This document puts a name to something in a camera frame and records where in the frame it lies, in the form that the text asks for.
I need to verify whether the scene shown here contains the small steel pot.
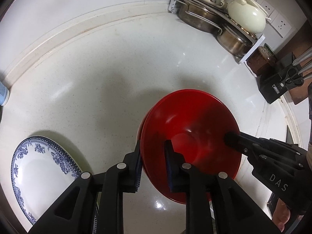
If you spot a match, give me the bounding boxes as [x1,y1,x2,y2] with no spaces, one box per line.
[216,23,254,56]

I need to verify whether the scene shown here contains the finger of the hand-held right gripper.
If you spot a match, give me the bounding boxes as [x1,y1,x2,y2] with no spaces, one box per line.
[224,131,306,170]

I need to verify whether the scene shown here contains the pot rack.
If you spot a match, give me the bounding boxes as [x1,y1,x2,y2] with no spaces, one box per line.
[168,0,266,65]

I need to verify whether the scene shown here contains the white wall outlet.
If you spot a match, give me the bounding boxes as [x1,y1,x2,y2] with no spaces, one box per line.
[270,13,292,38]
[257,0,277,17]

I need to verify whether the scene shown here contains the glass jar with brown contents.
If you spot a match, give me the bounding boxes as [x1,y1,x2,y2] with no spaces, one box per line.
[247,43,277,76]

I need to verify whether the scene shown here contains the red and black bowl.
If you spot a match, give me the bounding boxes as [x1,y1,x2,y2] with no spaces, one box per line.
[140,89,242,204]

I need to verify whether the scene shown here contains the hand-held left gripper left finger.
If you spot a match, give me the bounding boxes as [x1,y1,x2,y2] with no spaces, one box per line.
[29,140,143,234]

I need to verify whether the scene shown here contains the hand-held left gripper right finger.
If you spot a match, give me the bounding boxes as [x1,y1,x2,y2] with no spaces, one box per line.
[164,140,282,234]

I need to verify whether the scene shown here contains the blue floral plate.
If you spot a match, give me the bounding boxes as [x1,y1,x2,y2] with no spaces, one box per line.
[10,136,83,226]

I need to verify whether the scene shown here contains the black kitchen shears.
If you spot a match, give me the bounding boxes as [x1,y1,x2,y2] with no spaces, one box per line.
[284,66,304,88]

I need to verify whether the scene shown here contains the black knife block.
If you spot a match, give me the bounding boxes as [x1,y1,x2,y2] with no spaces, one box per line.
[259,52,305,104]

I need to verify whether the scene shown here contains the person's right hand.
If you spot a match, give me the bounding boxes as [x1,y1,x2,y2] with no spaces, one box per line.
[271,196,293,233]

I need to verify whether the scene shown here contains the white and blue pump bottle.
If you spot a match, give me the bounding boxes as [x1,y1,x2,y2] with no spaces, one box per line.
[0,82,10,106]

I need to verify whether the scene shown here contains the large steel pot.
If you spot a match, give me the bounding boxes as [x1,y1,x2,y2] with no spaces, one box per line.
[176,0,223,34]

